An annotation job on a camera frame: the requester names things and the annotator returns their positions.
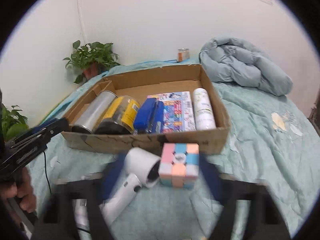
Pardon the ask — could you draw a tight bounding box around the white spray bottle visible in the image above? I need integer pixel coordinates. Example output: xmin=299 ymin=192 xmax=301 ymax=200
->
xmin=193 ymin=88 xmax=216 ymax=131

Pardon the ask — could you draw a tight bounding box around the brown cardboard box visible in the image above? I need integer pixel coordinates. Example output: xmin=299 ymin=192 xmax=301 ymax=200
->
xmin=61 ymin=64 xmax=231 ymax=154

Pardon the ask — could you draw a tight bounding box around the potted plant red pot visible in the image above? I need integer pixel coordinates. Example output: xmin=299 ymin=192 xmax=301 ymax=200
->
xmin=63 ymin=40 xmax=120 ymax=85

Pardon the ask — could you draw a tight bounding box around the silver metal cylinder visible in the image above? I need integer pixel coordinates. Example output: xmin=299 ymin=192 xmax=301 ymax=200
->
xmin=71 ymin=90 xmax=117 ymax=134

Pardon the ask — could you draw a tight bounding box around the white hair dryer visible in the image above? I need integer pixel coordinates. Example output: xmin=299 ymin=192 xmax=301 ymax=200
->
xmin=100 ymin=147 xmax=161 ymax=225

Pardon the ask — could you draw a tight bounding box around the yellow label plastic jar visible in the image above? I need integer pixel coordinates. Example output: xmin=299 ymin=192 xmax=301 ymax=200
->
xmin=94 ymin=95 xmax=140 ymax=135

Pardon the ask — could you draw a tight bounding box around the light blue puffer jacket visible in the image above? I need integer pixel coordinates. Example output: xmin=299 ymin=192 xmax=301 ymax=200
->
xmin=199 ymin=36 xmax=293 ymax=96

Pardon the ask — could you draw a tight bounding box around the blue stapler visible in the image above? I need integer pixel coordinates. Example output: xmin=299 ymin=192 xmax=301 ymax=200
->
xmin=133 ymin=98 xmax=164 ymax=134

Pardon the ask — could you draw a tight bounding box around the colourful game box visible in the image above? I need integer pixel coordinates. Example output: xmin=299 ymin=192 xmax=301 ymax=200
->
xmin=148 ymin=91 xmax=196 ymax=133

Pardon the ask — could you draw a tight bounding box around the black cable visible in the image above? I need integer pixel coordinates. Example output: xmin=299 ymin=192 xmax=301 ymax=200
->
xmin=43 ymin=151 xmax=53 ymax=196

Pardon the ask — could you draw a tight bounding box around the pastel puzzle cube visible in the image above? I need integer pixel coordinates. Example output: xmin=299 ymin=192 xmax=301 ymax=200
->
xmin=158 ymin=143 xmax=200 ymax=189

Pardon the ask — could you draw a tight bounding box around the large green leaf plant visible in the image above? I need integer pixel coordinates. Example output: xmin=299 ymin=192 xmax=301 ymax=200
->
xmin=1 ymin=103 xmax=29 ymax=142

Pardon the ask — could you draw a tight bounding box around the person's left hand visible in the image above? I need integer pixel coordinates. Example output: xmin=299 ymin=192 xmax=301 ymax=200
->
xmin=1 ymin=167 xmax=37 ymax=213

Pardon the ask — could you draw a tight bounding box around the white wall pipe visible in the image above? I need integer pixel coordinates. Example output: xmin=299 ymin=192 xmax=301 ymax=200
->
xmin=76 ymin=0 xmax=88 ymax=43

